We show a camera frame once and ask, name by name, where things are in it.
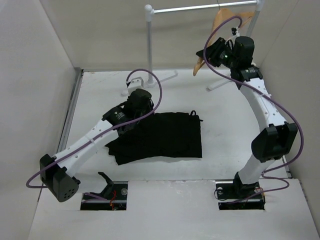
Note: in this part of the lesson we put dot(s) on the right metal table rail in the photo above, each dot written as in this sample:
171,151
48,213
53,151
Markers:
287,165

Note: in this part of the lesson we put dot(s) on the left metal table rail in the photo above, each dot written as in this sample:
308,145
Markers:
70,110

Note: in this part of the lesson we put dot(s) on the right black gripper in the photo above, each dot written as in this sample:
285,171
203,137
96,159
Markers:
212,51

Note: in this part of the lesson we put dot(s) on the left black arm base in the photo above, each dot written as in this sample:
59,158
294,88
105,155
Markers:
112,198

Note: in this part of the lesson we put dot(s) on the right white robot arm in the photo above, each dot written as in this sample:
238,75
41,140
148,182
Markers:
241,77

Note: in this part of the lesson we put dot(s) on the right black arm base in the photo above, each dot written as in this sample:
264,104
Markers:
247,198

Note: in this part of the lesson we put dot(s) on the metal table rail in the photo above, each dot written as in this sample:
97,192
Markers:
70,110
287,165

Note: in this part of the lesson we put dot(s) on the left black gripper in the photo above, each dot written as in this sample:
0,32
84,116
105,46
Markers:
149,108

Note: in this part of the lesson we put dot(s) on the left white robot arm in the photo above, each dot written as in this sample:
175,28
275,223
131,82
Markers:
58,172

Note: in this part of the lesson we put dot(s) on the wooden clothes hanger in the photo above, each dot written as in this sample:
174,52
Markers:
222,15

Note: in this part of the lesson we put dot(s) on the black trousers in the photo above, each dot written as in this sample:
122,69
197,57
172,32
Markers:
167,134

